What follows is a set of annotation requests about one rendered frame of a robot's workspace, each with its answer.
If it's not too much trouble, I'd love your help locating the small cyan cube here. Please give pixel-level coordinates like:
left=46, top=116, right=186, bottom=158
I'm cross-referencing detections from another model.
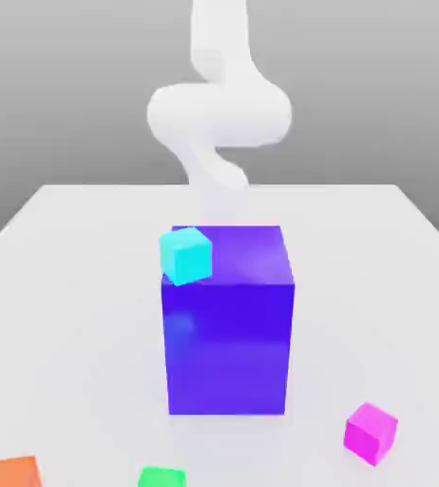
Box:
left=158, top=226, right=214, bottom=287

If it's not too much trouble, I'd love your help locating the small green cube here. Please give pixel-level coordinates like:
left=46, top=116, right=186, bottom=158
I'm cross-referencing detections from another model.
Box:
left=137, top=465, right=187, bottom=487

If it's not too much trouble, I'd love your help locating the small magenta cube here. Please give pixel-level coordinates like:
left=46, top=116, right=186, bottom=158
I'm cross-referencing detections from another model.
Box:
left=342, top=401, right=400, bottom=468

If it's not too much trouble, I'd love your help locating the small orange cube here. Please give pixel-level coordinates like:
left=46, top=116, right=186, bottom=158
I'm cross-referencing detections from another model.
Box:
left=0, top=455, right=43, bottom=487

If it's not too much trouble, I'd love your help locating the large purple box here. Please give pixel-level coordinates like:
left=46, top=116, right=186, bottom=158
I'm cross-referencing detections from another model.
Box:
left=161, top=224, right=296, bottom=417

